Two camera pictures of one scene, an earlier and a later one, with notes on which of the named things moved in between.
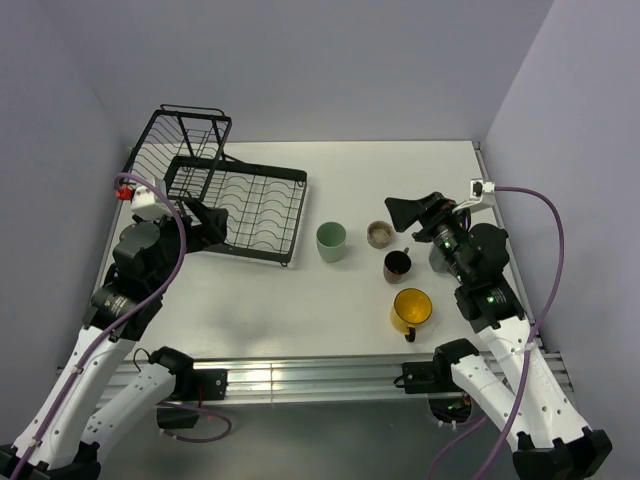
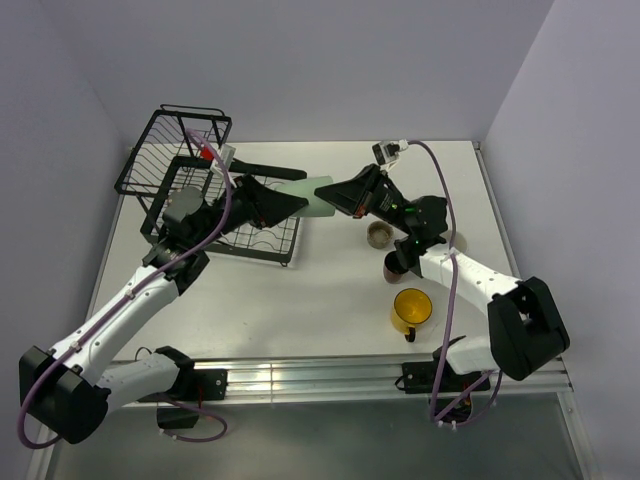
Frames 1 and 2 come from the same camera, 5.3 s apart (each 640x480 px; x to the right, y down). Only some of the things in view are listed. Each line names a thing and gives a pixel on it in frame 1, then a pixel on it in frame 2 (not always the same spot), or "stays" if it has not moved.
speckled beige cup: x=380 y=234 stays
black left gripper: x=212 y=219 to x=263 y=206
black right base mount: x=429 y=377 stays
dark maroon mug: x=396 y=264 stays
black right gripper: x=432 y=208 to x=358 y=195
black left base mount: x=201 y=384 stays
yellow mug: x=411 y=308 stays
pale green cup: x=330 y=239 to x=305 y=188
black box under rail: x=174 y=418 stays
